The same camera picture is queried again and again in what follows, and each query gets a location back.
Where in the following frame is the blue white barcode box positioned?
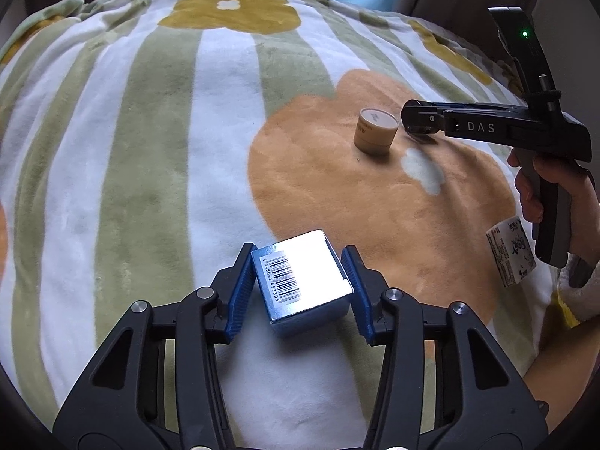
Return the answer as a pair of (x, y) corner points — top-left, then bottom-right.
(251, 229), (354, 338)

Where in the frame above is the person right hand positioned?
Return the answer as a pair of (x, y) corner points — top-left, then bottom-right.
(514, 156), (599, 268)

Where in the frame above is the tan cylindrical jar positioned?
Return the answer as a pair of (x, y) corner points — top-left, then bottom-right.
(354, 108), (399, 156)

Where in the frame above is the floral striped fleece blanket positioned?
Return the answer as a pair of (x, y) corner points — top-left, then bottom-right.
(1, 0), (595, 427)

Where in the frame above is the white floral tissue pack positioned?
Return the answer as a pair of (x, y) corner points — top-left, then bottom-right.
(486, 216), (537, 288)

